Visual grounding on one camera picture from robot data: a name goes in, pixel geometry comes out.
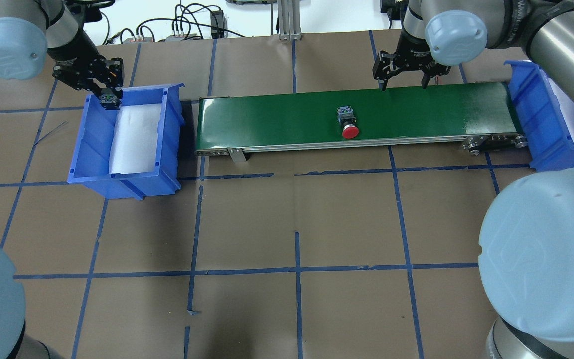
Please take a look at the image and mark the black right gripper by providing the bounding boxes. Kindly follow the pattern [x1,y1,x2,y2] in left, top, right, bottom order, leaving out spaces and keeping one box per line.
[373,29,451,91]

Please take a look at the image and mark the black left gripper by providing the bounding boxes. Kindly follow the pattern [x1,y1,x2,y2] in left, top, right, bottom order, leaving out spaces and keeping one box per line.
[52,35,125,108]

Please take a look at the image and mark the yellow push button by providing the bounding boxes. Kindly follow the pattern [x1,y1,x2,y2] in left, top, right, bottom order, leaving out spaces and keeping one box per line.
[98,93,121,111]

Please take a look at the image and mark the red push button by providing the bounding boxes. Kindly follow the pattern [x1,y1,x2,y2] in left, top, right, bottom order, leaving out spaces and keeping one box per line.
[337,105,360,140]

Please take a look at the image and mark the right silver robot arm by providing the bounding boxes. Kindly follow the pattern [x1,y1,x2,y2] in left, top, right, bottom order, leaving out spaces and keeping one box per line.
[373,0,574,359]

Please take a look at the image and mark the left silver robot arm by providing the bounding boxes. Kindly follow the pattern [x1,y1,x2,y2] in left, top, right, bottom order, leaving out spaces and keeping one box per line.
[0,0,124,359]

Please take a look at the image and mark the white foam pad left bin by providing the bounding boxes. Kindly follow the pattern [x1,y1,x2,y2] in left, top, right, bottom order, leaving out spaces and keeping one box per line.
[109,104,161,174]

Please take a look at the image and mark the blue bin left side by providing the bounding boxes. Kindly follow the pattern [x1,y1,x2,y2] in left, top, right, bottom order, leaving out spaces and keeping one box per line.
[67,83,185,200]

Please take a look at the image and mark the blue bin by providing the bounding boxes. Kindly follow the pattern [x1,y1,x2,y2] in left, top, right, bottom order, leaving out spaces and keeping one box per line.
[67,83,185,200]
[504,60,574,172]

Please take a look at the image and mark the green conveyor belt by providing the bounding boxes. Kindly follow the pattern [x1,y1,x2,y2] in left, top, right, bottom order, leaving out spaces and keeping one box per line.
[195,82,528,161]

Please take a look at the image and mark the black power adapter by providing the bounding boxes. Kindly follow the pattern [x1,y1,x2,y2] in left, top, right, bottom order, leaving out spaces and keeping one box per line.
[210,10,226,39]

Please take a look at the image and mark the blue bin right side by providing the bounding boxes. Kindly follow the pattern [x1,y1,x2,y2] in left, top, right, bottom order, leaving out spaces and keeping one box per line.
[504,60,574,172]

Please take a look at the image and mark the aluminium frame post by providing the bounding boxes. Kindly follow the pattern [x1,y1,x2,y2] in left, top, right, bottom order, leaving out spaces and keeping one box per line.
[276,0,302,41]

